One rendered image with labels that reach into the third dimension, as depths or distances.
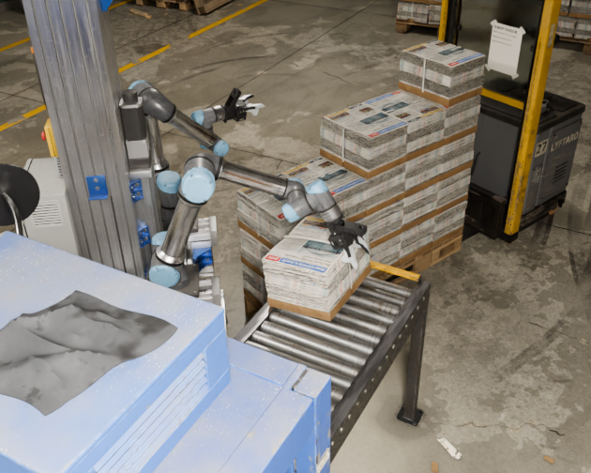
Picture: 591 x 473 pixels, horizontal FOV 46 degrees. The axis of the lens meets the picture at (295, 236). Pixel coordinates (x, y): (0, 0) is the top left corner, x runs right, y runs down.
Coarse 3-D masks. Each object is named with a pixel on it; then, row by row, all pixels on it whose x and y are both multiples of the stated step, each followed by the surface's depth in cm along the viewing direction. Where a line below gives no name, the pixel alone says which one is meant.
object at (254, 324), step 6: (264, 306) 283; (270, 306) 283; (258, 312) 280; (264, 312) 280; (270, 312) 280; (252, 318) 277; (258, 318) 277; (264, 318) 277; (252, 324) 274; (258, 324) 274; (240, 330) 271; (246, 330) 271; (252, 330) 271; (240, 336) 268; (246, 336) 268
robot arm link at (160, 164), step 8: (136, 88) 308; (144, 88) 305; (152, 120) 316; (152, 128) 318; (152, 136) 320; (160, 136) 325; (152, 144) 322; (160, 144) 325; (152, 152) 324; (160, 152) 327; (160, 160) 328; (160, 168) 329; (168, 168) 333
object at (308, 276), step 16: (272, 256) 272; (288, 256) 270; (304, 256) 269; (320, 256) 268; (336, 256) 267; (272, 272) 272; (288, 272) 267; (304, 272) 263; (320, 272) 259; (336, 272) 265; (272, 288) 277; (288, 288) 273; (304, 288) 268; (320, 288) 264; (336, 288) 270; (304, 304) 272; (320, 304) 268; (336, 304) 271
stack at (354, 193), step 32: (320, 160) 380; (416, 160) 381; (256, 192) 353; (352, 192) 358; (384, 192) 375; (256, 224) 352; (288, 224) 337; (384, 224) 386; (256, 256) 366; (384, 256) 400; (416, 256) 426; (256, 288) 380
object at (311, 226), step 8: (312, 216) 296; (304, 224) 290; (312, 224) 289; (320, 224) 289; (296, 232) 286; (304, 232) 286; (312, 232) 285; (320, 232) 284; (328, 232) 283; (368, 232) 285; (368, 240) 287; (360, 248) 282; (360, 256) 283; (368, 256) 291; (360, 264) 285; (368, 264) 292; (360, 272) 287
